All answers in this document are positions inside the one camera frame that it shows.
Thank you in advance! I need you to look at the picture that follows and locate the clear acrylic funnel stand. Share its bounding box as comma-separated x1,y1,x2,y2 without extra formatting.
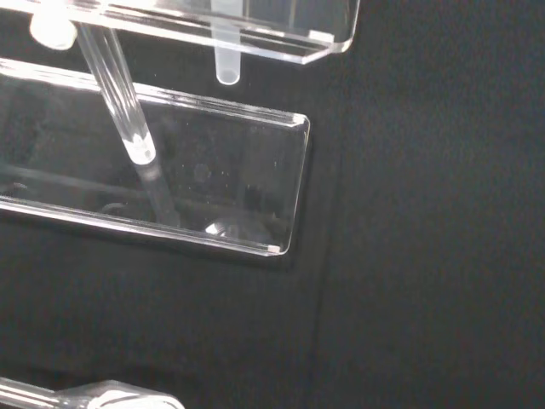
0,0,361,257

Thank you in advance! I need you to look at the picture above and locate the glass weighing funnel with powder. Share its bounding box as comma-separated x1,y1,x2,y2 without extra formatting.
0,376,186,409

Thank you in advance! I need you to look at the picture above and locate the black bench cloth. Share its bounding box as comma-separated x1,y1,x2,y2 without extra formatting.
0,0,545,409

